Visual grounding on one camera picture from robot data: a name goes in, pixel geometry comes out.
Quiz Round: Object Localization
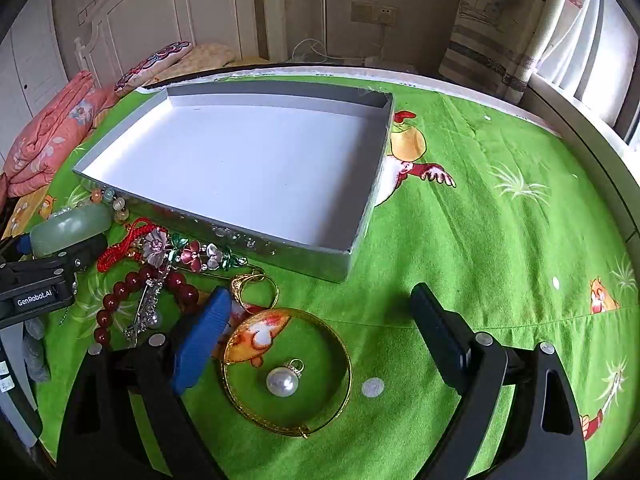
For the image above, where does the white pearl pendant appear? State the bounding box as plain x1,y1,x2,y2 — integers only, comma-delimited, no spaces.
266,358,305,398

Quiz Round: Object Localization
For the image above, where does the white bed headboard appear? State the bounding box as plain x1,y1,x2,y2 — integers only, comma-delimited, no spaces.
75,0,281,86

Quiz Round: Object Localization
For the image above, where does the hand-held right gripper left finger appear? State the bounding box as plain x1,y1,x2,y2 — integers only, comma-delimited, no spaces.
57,286,233,480

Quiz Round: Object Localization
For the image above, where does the pink floral quilt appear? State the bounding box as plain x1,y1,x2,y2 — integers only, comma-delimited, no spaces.
0,71,118,198

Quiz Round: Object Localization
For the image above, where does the pink flower hairpin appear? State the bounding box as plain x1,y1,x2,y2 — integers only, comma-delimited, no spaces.
142,227,266,276

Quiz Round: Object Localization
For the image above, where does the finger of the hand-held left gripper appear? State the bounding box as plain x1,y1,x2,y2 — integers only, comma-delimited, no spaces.
0,234,32,263
35,234,108,273

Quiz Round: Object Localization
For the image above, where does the white cable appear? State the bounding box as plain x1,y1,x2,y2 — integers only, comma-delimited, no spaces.
292,25,386,61

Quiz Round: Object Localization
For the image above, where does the green cartoon printed cloth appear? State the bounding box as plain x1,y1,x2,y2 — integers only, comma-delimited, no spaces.
35,75,640,480

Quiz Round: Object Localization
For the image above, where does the pale green jade bangle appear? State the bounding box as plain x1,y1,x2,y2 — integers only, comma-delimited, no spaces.
29,204,113,258

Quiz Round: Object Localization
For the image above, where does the beige pillow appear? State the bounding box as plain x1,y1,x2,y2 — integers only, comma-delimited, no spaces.
150,42,238,83

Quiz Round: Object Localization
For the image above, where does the gold ring with green stone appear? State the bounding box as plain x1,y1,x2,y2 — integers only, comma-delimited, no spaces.
230,269,280,311

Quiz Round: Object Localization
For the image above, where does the multicoloured bead bracelet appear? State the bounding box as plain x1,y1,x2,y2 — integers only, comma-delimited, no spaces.
80,185,132,225

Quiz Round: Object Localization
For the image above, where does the gold bangle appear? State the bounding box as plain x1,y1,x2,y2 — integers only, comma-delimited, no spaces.
220,307,353,438

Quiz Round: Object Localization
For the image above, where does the silver cardboard box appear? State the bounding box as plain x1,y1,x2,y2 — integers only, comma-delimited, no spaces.
72,80,396,285

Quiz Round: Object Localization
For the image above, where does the red braided cord bracelet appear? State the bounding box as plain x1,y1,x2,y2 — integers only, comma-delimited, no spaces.
96,217,168,273

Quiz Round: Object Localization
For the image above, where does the white sheer curtain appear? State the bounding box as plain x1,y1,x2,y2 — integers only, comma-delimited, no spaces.
540,0,640,146

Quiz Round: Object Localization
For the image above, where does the dark red bead bracelet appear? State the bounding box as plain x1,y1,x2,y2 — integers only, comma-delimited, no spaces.
92,265,201,348

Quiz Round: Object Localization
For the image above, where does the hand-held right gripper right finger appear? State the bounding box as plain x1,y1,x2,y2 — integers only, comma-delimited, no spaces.
410,282,588,480

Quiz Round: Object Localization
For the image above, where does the patterned beige curtain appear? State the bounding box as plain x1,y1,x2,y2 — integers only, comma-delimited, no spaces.
439,0,576,106

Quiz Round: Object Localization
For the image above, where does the white pole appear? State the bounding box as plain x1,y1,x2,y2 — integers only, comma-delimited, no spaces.
320,0,331,58

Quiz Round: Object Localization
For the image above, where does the embroidered pillow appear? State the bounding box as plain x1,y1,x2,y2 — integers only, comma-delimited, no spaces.
114,40,195,96

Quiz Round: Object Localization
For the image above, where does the silver rhinestone hairpin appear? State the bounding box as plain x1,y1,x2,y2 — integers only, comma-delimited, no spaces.
122,277,166,348

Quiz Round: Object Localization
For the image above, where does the beige wall socket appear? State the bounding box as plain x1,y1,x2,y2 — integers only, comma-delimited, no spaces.
350,2,398,26

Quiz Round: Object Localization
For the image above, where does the person's left hand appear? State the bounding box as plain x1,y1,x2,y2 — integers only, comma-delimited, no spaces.
20,317,51,381

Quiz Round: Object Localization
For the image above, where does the white wardrobe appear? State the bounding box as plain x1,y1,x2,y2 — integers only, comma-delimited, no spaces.
0,0,71,156

